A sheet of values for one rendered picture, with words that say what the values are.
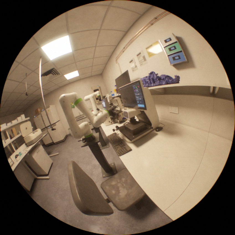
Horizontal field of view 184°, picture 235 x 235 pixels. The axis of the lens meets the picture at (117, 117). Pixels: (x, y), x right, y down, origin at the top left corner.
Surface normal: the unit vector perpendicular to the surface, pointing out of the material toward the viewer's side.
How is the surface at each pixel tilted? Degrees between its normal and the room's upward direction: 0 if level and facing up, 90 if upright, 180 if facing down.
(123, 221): 0
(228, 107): 90
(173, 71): 90
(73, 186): 0
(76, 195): 0
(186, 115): 90
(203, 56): 90
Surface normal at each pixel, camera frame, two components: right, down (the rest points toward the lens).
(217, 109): -0.90, 0.34
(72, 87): 0.36, 0.18
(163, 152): -0.26, -0.92
